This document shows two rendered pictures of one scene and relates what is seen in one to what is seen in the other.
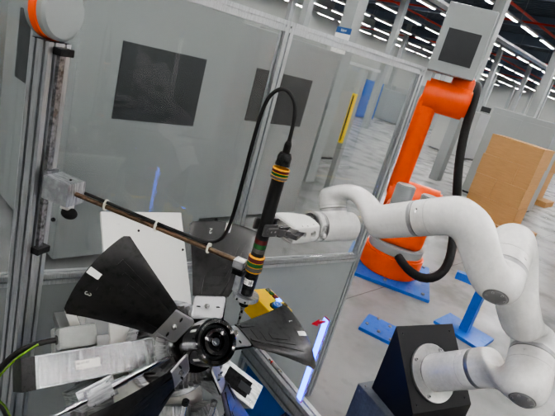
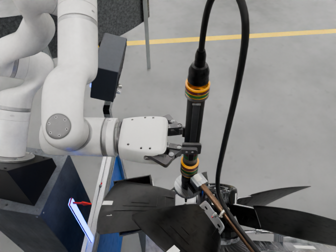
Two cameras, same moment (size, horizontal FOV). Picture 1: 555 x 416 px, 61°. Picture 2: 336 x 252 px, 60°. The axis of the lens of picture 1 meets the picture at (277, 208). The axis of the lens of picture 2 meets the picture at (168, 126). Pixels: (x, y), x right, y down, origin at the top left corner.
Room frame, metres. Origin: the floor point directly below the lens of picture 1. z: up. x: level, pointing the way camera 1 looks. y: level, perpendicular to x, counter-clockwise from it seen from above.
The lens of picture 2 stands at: (1.43, 0.24, 2.01)
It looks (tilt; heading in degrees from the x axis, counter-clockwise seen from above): 49 degrees down; 223
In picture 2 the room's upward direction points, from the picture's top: straight up
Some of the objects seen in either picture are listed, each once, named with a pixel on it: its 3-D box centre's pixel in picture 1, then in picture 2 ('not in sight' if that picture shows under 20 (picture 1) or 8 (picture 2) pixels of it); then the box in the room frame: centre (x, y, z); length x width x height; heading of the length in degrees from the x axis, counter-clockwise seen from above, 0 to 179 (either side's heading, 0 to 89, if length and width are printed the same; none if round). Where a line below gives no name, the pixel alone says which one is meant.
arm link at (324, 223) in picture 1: (315, 226); (113, 136); (1.22, -0.11, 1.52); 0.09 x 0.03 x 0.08; 40
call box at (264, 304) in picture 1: (267, 311); not in sight; (1.57, -0.07, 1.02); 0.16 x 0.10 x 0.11; 40
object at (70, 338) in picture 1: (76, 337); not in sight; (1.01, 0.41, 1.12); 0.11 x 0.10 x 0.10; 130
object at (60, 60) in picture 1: (50, 157); not in sight; (1.29, 0.67, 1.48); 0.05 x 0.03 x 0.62; 165
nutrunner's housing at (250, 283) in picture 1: (264, 228); (192, 140); (1.11, 0.02, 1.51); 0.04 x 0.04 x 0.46
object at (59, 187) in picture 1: (62, 188); not in sight; (1.27, 0.62, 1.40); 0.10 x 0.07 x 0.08; 75
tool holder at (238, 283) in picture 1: (246, 280); (190, 180); (1.11, 0.03, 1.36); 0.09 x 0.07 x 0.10; 75
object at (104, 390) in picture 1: (99, 393); not in sight; (0.90, 0.29, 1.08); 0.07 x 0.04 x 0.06; 141
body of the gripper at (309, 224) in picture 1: (297, 226); (141, 138); (1.18, -0.06, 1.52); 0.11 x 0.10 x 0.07; 130
